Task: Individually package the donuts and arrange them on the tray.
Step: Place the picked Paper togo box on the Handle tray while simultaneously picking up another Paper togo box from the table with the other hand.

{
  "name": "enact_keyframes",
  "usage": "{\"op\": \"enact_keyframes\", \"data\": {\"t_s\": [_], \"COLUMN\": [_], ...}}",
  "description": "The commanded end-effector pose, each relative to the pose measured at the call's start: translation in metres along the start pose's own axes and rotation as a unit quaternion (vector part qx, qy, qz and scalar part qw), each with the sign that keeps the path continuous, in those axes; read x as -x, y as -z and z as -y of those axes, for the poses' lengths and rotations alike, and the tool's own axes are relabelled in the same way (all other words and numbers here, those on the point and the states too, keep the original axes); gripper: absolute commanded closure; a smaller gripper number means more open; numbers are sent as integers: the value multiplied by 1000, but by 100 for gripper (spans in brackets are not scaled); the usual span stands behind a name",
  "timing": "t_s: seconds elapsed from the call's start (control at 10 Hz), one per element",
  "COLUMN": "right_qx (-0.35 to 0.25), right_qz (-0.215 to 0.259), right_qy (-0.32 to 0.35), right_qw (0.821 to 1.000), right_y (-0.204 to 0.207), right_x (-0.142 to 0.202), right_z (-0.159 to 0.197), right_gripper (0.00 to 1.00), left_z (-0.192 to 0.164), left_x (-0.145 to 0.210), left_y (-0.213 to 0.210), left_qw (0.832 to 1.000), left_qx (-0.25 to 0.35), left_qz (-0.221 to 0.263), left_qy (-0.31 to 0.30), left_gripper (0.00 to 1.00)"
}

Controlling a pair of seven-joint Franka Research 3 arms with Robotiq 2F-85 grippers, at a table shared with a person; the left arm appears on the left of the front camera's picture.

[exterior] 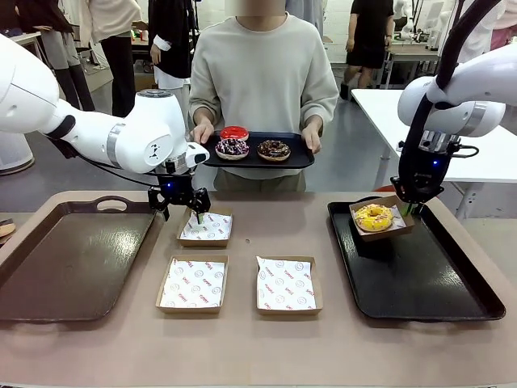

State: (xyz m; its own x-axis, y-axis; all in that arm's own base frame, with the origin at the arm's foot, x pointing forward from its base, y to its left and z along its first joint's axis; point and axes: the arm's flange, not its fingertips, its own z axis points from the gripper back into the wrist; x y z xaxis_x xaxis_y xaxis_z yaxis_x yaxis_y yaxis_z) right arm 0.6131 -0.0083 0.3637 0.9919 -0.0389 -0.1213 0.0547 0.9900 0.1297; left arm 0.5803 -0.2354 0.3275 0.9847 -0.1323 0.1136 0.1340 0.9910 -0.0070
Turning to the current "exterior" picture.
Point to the brown cardboard food box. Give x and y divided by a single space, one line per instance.
190 310
383 235
291 312
202 243

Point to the purple sprinkled donut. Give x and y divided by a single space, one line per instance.
224 151

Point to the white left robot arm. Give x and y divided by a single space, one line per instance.
141 129

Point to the small black serving tray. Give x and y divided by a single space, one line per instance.
252 155

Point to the figure in beige top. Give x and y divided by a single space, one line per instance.
119 68

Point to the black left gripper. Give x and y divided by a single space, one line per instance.
173 190

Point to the grey workbench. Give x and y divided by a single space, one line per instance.
412 50

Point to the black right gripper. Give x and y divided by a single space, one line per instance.
428 174

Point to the person's left forearm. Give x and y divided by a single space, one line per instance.
319 109

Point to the figure in white shirt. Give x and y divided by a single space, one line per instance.
480 36

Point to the brown wooden object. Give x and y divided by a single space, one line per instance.
6 230

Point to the pink garment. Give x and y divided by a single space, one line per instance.
503 40

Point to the person's left hand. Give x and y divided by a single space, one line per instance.
313 137

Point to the person in black shorts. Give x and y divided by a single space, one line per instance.
369 44

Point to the figure in grey shorts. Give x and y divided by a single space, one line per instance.
60 52

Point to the red glazed donut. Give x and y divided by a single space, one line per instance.
234 131

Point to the orange stool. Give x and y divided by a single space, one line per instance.
383 189

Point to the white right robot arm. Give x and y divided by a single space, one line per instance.
444 101

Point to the person's right hand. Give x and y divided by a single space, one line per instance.
204 131

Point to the white framed side table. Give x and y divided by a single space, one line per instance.
24 38

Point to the yellow sprinkled donut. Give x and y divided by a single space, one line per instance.
365 222

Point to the figure in black white-cuffed jacket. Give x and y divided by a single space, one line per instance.
173 44

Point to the person in beige sweater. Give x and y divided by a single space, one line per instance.
262 81

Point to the chocolate sprinkled donut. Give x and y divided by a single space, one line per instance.
266 153

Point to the brown cardboard carton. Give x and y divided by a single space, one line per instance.
143 83

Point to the small white robot arm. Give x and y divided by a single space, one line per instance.
406 20

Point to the person's right forearm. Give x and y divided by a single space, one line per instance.
202 109

